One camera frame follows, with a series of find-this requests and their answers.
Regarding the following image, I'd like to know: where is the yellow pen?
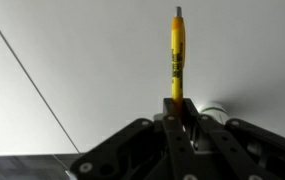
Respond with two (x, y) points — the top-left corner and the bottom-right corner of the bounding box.
(170, 5), (187, 115)

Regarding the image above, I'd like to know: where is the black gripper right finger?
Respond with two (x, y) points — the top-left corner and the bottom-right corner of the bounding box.
(183, 98), (285, 180)

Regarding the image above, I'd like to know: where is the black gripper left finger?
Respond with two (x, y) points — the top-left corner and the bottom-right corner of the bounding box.
(69, 98), (196, 180)

